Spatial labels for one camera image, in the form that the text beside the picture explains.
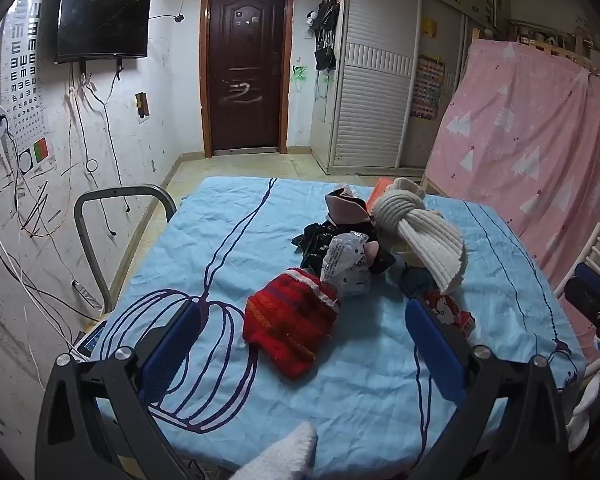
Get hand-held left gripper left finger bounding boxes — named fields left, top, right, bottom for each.
left=35, top=299, right=205, bottom=480

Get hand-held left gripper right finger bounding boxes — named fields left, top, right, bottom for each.
left=404, top=297, right=574, bottom=480

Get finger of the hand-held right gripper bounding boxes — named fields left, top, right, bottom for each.
left=564, top=277, right=600, bottom=331
left=575, top=262, right=600, bottom=293

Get red cartoon packet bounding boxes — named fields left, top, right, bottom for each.
left=422, top=287, right=477, bottom=338

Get dark blue cloth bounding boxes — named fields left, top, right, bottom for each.
left=399, top=264, right=433, bottom=297

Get white knit scarf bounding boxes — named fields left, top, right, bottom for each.
left=372, top=177, right=469, bottom=296

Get printed plastic wrapper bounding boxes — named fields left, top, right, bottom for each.
left=320, top=232, right=373, bottom=301

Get red knit hat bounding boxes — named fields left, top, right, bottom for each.
left=242, top=267, right=342, bottom=381

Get black plastic bag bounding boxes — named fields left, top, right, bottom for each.
left=292, top=220, right=397, bottom=276

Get pink and black cloth item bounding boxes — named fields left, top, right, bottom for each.
left=325, top=184, right=374, bottom=226

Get orange box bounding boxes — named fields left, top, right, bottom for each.
left=370, top=177, right=396, bottom=206

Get person's left hand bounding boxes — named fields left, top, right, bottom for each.
left=229, top=420, right=319, bottom=480

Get blue printed tablecloth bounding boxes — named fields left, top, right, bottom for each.
left=97, top=176, right=588, bottom=480

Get pink tree-print curtain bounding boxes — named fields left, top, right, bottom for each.
left=424, top=40, right=600, bottom=363

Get colourful grid chart poster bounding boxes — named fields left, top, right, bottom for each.
left=411, top=55, right=446, bottom=122

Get white slatted wardrobe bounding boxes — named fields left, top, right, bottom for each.
left=327, top=0, right=470, bottom=171

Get dark brown door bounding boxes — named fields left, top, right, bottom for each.
left=200, top=0, right=297, bottom=159

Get eye chart poster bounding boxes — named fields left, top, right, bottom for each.
left=0, top=0, right=52, bottom=171

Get hanging black bags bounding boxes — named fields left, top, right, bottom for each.
left=307, top=0, right=342, bottom=73

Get grey metal chair frame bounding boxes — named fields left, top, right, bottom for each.
left=74, top=185, right=179, bottom=317

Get black hanging cable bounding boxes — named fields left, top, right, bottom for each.
left=68, top=62, right=132, bottom=237

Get wall-mounted black television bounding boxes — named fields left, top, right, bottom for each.
left=55, top=0, right=153, bottom=65

